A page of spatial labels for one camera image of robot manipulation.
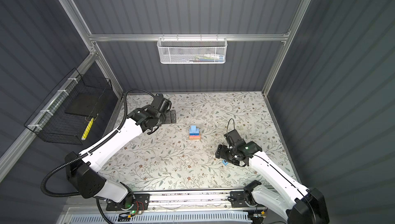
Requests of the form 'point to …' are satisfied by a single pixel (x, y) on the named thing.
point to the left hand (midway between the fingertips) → (167, 115)
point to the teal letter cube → (225, 162)
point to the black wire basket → (66, 115)
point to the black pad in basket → (87, 104)
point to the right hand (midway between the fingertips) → (222, 156)
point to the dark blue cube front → (196, 134)
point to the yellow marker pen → (87, 129)
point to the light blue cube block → (193, 128)
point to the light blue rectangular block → (198, 131)
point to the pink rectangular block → (194, 136)
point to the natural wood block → (195, 138)
